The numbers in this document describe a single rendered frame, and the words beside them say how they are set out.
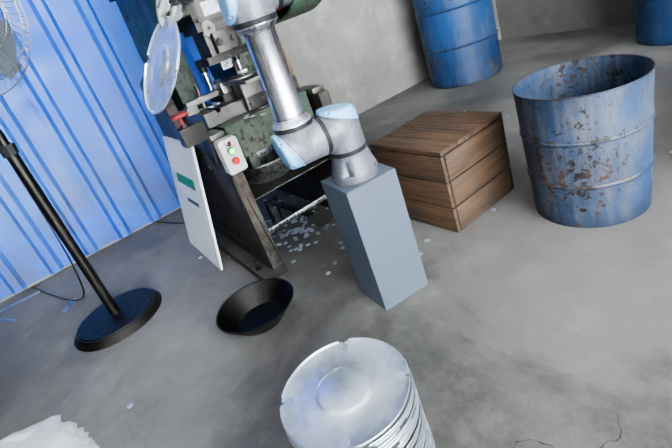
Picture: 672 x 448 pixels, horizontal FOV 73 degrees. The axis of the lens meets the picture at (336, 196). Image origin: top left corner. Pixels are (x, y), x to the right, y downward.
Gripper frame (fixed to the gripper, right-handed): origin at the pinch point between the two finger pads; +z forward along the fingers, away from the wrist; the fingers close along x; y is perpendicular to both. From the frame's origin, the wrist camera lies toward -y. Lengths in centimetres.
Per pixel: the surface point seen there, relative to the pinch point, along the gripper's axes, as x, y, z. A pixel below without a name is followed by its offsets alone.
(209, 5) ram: 26.0, -26.7, -30.4
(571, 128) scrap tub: 89, 92, 5
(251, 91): 48, -18, -3
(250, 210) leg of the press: 58, -13, 44
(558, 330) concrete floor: 82, 97, 66
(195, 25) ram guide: 22.4, -26.2, -19.5
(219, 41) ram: 32.3, -23.7, -17.7
